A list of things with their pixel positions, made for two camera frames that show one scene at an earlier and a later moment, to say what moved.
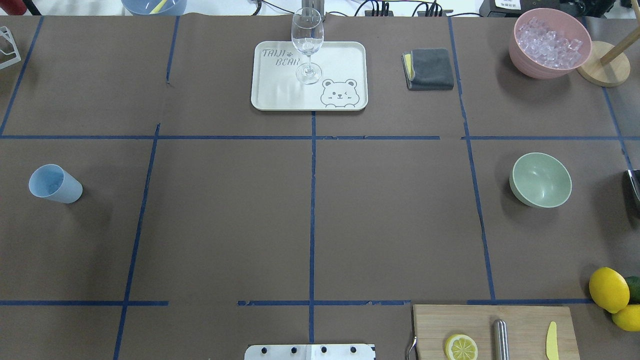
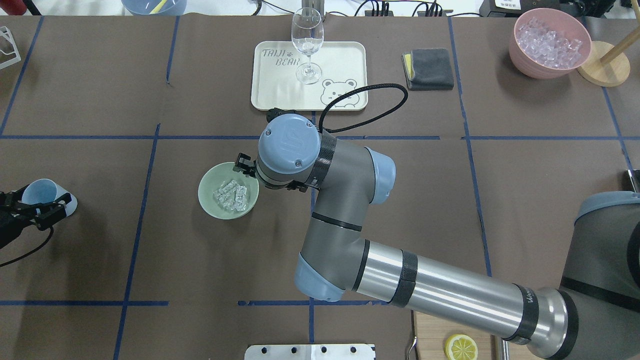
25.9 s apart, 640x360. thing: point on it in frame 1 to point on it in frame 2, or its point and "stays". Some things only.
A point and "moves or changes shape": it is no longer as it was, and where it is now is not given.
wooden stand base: [609, 74] stays
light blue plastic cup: [51, 181] moves or changes shape
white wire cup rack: [4, 31] stays
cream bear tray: [343, 85] stays
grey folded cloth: [428, 69] stays
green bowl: [540, 180] to [216, 176]
